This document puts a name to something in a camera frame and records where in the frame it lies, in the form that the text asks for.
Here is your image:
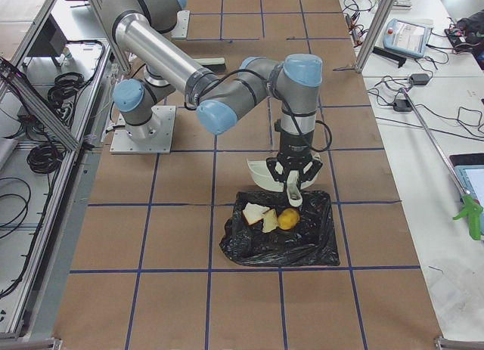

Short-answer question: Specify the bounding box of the black power adapter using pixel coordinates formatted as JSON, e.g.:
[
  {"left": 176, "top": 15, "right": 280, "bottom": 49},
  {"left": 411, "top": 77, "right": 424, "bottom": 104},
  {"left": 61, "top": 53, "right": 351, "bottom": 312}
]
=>
[{"left": 408, "top": 73, "right": 430, "bottom": 86}]

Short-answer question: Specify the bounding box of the blue teach pendant tablet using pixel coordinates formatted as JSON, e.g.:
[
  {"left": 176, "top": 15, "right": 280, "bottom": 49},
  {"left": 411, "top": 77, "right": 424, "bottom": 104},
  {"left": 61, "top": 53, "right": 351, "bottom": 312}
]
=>
[{"left": 383, "top": 18, "right": 431, "bottom": 58}]

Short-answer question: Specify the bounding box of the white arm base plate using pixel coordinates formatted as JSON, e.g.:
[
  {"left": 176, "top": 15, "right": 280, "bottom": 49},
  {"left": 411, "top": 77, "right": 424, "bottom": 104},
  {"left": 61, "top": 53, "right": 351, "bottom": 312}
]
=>
[{"left": 110, "top": 105, "right": 176, "bottom": 154}]

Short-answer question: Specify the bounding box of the black bag lined bin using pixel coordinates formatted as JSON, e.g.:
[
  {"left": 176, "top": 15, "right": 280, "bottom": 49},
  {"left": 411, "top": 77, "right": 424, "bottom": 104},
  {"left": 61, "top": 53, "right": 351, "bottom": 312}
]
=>
[{"left": 219, "top": 190, "right": 340, "bottom": 267}]

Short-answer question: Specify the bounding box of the green handled grabber stick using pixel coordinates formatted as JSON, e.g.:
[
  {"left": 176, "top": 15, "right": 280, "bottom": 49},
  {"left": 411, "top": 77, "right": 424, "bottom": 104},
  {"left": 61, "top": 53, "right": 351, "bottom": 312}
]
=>
[{"left": 399, "top": 88, "right": 483, "bottom": 240}]

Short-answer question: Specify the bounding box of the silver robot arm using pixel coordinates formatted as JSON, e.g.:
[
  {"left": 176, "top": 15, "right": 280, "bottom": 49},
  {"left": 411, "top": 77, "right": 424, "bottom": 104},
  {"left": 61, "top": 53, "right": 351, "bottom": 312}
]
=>
[{"left": 101, "top": 0, "right": 323, "bottom": 191}]

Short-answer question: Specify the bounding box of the aluminium frame post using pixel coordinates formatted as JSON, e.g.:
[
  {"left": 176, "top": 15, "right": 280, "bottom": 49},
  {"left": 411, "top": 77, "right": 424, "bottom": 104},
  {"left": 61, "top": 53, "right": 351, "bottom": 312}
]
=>
[{"left": 354, "top": 0, "right": 395, "bottom": 73}]

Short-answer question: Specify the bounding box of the yellow lemon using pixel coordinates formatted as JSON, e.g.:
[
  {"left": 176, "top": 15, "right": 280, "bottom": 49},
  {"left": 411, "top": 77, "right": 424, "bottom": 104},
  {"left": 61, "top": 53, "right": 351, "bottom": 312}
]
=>
[{"left": 278, "top": 208, "right": 300, "bottom": 231}]

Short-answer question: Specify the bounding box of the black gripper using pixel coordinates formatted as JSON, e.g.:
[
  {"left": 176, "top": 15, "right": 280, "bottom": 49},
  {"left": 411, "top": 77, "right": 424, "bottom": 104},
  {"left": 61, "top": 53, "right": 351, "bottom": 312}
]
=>
[{"left": 265, "top": 132, "right": 323, "bottom": 191}]

